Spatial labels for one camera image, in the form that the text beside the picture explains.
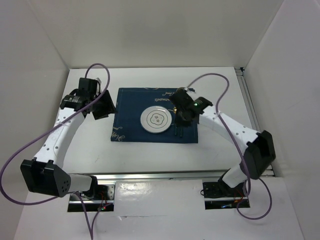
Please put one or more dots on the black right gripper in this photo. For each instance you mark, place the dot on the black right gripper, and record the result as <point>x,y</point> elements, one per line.
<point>178,122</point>

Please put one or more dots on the aluminium right side rail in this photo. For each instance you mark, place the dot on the aluminium right side rail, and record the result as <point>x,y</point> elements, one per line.
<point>239,71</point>

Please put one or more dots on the white plate green rim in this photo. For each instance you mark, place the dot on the white plate green rim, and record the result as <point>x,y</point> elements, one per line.
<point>156,119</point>

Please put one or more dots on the aluminium rail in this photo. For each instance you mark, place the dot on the aluminium rail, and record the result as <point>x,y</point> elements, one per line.
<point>239,71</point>
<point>204,175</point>

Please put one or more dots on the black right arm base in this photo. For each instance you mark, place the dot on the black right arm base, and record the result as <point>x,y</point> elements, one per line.
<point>218,196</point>

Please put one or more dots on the aluminium front rail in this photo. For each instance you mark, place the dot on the aluminium front rail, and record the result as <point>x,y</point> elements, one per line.
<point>204,175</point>

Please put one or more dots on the blue fish-print placemat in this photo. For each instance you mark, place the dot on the blue fish-print placemat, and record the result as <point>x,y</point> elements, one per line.
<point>131,102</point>

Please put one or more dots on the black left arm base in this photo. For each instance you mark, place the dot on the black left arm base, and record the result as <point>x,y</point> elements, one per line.
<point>101,201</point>

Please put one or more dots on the gold spoon green handle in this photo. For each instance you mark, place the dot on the gold spoon green handle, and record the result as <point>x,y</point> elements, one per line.
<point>180,132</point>

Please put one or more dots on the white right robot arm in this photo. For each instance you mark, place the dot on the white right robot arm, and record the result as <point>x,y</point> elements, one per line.
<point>256,149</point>

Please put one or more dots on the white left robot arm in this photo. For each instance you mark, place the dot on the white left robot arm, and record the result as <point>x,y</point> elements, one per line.
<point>44,173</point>

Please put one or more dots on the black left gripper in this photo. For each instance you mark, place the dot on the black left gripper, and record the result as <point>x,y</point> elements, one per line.
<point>108,107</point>

